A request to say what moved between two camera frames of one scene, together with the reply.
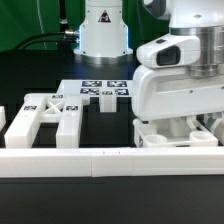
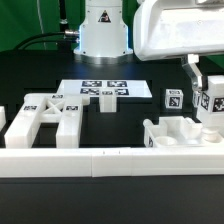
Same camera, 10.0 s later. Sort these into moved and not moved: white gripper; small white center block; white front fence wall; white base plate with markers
Moved: white gripper
Not moved: small white center block; white base plate with markers; white front fence wall
